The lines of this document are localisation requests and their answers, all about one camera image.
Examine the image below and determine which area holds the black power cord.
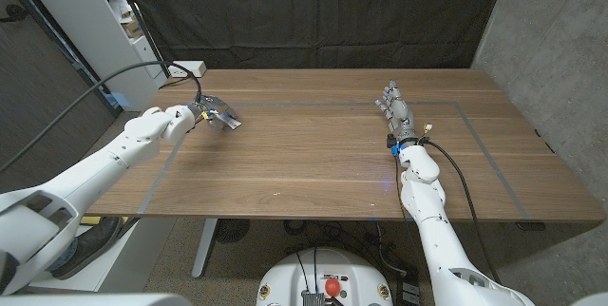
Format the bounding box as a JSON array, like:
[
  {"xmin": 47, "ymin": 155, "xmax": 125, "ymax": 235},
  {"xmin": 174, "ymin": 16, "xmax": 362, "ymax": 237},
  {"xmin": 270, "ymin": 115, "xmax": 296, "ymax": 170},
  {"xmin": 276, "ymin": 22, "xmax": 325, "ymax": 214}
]
[{"xmin": 159, "ymin": 73, "xmax": 194, "ymax": 89}]

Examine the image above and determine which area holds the white shelf cabinet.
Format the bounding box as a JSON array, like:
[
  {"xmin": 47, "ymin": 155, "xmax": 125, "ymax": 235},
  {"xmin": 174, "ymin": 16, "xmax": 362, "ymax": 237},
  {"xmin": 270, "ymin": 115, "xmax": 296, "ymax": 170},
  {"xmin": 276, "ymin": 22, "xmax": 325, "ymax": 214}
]
[{"xmin": 13, "ymin": 0, "xmax": 168, "ymax": 112}]

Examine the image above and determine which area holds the white toothpaste tube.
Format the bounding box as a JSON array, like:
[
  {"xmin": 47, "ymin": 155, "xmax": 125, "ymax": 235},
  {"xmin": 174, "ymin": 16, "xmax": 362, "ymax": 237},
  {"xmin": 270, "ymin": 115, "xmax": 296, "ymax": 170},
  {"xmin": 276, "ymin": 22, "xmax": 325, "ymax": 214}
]
[{"xmin": 216, "ymin": 111, "xmax": 242, "ymax": 131}]

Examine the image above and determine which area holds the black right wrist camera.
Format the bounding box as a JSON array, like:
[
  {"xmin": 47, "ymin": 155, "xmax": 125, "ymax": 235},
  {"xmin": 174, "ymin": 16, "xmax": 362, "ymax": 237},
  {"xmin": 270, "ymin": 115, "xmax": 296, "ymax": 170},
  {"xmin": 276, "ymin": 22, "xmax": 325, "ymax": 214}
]
[{"xmin": 385, "ymin": 133, "xmax": 403, "ymax": 158}]

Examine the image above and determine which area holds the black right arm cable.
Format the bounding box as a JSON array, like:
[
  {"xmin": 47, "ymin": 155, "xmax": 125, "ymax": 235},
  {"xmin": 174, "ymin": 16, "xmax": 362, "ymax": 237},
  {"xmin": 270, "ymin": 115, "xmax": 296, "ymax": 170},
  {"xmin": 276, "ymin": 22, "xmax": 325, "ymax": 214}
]
[{"xmin": 420, "ymin": 137, "xmax": 503, "ymax": 285}]

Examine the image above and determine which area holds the round black floor fan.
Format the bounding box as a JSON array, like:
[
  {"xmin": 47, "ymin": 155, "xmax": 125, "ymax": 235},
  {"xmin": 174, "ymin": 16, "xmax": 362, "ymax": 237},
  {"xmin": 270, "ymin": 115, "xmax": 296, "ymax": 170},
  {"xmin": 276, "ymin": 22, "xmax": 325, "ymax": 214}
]
[{"xmin": 214, "ymin": 219, "xmax": 252, "ymax": 244}]

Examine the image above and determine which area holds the grey table leg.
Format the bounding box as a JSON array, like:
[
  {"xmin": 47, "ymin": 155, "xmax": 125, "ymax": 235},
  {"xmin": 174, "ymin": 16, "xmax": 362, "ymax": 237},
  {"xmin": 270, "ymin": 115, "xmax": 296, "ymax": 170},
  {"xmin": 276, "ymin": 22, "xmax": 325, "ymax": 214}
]
[{"xmin": 191, "ymin": 219, "xmax": 219, "ymax": 279}]

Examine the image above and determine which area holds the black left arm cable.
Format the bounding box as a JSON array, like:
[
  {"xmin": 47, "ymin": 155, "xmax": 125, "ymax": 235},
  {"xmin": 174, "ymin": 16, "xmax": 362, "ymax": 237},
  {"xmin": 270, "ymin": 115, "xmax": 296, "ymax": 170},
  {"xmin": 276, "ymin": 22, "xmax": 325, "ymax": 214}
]
[{"xmin": 0, "ymin": 60, "xmax": 203, "ymax": 174}]

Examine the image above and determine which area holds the person's leg in jeans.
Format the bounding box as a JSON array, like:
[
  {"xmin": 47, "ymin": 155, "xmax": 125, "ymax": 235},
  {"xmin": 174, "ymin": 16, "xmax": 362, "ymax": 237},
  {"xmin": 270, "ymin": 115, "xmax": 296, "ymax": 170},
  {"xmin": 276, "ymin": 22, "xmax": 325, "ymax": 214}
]
[{"xmin": 47, "ymin": 237, "xmax": 80, "ymax": 274}]

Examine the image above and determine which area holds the black door handle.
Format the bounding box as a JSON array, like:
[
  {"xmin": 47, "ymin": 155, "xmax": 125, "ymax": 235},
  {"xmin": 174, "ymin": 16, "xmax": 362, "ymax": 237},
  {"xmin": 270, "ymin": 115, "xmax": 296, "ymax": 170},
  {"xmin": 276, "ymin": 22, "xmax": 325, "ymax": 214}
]
[{"xmin": 0, "ymin": 4, "xmax": 29, "ymax": 23}]

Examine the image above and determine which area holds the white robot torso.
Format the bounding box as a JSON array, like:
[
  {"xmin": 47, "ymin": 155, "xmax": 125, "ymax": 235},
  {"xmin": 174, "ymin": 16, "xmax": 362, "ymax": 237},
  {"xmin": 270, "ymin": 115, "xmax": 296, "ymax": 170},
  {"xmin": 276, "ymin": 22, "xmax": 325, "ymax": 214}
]
[{"xmin": 0, "ymin": 293, "xmax": 194, "ymax": 306}]

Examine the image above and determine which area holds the person's black shoe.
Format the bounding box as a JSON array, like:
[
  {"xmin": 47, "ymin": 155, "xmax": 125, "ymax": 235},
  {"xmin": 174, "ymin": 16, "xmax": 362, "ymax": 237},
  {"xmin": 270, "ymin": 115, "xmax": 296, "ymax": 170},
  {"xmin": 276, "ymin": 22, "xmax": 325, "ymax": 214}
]
[{"xmin": 49, "ymin": 216, "xmax": 124, "ymax": 281}]

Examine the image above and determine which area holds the black floor cable bundle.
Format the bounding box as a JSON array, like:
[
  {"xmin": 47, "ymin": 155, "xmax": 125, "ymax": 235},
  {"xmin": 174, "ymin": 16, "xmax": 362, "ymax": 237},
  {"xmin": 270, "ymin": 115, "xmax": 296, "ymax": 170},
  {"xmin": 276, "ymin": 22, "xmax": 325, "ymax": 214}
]
[{"xmin": 283, "ymin": 220, "xmax": 410, "ymax": 278}]

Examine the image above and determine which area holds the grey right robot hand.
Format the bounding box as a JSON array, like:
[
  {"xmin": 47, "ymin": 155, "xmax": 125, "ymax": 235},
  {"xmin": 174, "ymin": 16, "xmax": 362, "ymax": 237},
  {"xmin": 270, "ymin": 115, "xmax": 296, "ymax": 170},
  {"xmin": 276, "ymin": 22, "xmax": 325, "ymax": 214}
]
[{"xmin": 374, "ymin": 79, "xmax": 420, "ymax": 145}]

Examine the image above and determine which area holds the black backdrop cloth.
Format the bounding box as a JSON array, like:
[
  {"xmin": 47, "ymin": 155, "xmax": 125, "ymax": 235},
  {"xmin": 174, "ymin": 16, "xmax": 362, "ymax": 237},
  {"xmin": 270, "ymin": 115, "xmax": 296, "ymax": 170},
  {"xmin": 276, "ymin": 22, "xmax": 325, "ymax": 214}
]
[{"xmin": 117, "ymin": 0, "xmax": 512, "ymax": 70}]

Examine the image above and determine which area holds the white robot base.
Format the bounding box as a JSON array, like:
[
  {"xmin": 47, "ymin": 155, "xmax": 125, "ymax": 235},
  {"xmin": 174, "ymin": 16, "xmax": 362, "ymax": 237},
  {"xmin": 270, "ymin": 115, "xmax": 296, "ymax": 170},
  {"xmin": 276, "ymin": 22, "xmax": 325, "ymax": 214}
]
[{"xmin": 256, "ymin": 247, "xmax": 394, "ymax": 306}]

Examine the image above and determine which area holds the white power strip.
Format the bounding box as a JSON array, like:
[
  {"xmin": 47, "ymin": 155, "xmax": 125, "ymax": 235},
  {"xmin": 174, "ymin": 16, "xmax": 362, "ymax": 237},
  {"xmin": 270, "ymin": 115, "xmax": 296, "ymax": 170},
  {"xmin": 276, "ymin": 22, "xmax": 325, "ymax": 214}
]
[{"xmin": 168, "ymin": 60, "xmax": 208, "ymax": 79}]

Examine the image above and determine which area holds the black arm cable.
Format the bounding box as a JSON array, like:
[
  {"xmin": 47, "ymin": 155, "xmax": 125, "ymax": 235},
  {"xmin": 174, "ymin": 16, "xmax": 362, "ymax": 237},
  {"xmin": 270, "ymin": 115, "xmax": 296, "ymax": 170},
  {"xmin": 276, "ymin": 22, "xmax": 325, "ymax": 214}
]
[
  {"xmin": 420, "ymin": 137, "xmax": 503, "ymax": 285},
  {"xmin": 0, "ymin": 60, "xmax": 203, "ymax": 174}
]

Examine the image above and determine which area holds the cardboard box on shelf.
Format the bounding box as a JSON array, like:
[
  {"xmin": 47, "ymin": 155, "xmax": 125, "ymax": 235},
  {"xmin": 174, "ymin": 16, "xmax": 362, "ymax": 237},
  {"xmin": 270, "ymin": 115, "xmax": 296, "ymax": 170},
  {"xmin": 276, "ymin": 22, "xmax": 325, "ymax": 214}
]
[{"xmin": 121, "ymin": 19, "xmax": 143, "ymax": 39}]

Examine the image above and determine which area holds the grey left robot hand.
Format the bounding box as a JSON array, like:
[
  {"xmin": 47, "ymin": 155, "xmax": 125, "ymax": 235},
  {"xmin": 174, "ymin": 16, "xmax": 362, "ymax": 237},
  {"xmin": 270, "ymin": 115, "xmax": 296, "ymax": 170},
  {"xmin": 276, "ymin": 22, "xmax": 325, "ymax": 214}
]
[{"xmin": 188, "ymin": 95, "xmax": 235, "ymax": 130}]

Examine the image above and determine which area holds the black backdrop stand pole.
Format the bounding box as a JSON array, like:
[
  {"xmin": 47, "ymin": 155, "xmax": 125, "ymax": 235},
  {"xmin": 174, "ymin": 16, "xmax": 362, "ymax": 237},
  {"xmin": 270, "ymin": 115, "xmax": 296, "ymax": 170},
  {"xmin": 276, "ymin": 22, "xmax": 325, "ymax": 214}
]
[{"xmin": 109, "ymin": 0, "xmax": 171, "ymax": 79}]

